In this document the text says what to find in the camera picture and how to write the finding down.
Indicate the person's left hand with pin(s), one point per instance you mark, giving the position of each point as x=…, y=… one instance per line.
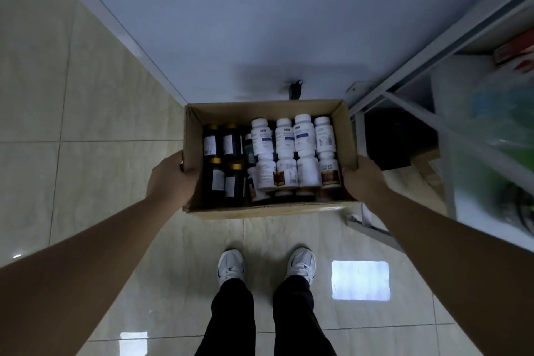
x=169, y=184

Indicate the person's right hand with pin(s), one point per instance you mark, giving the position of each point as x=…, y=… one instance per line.
x=367, y=182

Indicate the person's left thumb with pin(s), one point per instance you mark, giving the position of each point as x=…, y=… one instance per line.
x=191, y=186

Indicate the person's right thumb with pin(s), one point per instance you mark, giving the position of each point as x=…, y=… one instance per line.
x=349, y=182

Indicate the brown cardboard box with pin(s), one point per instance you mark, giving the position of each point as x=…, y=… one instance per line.
x=267, y=108

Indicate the person's left forearm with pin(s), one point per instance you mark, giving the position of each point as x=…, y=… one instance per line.
x=75, y=284

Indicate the person's right forearm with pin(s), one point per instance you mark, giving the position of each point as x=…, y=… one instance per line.
x=459, y=276

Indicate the dark brown gold-capped bottle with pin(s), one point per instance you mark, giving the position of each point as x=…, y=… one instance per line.
x=234, y=184
x=211, y=143
x=216, y=179
x=230, y=142

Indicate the group of white pill bottles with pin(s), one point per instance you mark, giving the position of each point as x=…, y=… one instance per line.
x=292, y=151

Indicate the dark green bottle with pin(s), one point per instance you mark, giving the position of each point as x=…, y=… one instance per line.
x=249, y=151

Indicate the white left sneaker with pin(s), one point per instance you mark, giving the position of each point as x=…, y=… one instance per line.
x=230, y=266

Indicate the white sneaker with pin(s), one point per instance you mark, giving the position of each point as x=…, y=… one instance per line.
x=301, y=263
x=230, y=266

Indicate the white right sneaker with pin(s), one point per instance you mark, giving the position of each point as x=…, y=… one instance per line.
x=301, y=263

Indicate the white metal shelf rack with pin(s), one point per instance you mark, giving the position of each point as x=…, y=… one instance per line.
x=417, y=60

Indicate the black trousers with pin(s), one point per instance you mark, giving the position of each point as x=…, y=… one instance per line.
x=233, y=320

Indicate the black wall plug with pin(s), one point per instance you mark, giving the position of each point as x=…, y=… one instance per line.
x=296, y=89

